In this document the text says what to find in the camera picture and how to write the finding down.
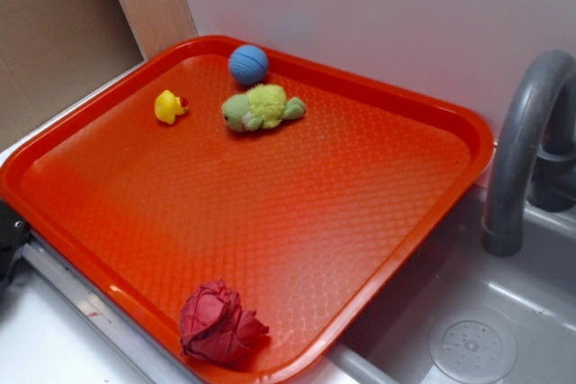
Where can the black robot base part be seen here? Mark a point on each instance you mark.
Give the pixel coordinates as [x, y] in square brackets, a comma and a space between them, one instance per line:
[15, 233]

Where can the yellow rubber duck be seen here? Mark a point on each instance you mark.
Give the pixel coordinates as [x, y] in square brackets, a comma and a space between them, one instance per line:
[168, 107]

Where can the green plush turtle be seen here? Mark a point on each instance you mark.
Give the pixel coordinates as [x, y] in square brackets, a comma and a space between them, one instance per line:
[261, 107]

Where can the orange plastic tray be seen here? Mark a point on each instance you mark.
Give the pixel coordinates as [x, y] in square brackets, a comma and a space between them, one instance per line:
[307, 221]

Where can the blue ribbed ball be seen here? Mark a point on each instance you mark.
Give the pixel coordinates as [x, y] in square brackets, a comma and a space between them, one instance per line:
[248, 65]

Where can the crumpled red cloth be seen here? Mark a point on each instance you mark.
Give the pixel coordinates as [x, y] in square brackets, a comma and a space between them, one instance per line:
[215, 327]

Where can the grey plastic sink basin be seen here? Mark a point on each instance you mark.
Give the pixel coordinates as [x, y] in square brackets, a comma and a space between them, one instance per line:
[456, 314]

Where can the grey toy faucet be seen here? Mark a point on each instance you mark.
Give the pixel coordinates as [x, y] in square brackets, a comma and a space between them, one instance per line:
[535, 157]

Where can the aluminium rail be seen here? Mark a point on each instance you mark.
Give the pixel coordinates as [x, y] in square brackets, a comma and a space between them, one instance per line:
[152, 362]

